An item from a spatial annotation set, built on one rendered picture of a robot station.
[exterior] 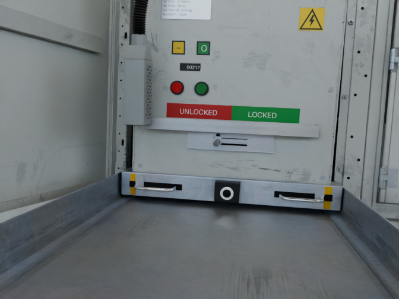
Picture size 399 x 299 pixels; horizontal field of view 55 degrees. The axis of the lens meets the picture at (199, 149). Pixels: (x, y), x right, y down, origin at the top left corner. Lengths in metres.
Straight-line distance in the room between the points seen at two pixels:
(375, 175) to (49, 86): 0.85
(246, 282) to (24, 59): 0.64
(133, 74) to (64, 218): 0.34
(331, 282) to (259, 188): 0.41
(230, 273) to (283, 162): 0.43
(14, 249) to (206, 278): 0.28
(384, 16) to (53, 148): 0.89
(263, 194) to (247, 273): 0.39
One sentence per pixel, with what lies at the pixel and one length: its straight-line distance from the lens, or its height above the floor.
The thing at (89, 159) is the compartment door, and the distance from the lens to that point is 1.09.
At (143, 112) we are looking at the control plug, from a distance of 0.86.
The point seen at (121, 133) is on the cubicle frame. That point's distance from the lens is 1.12.
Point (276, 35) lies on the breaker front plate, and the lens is 0.95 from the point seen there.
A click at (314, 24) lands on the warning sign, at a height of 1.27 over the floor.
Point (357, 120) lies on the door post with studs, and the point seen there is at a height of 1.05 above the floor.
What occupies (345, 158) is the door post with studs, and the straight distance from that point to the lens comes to 1.10.
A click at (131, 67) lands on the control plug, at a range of 0.87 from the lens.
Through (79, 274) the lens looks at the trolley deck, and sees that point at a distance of 0.58.
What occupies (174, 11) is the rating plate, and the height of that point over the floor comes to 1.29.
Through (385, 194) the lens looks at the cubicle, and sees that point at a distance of 1.12.
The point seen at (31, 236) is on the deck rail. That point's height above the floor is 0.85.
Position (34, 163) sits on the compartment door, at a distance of 0.94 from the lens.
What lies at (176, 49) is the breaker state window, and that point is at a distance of 0.96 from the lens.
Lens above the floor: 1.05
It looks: 5 degrees down
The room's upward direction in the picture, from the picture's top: 3 degrees clockwise
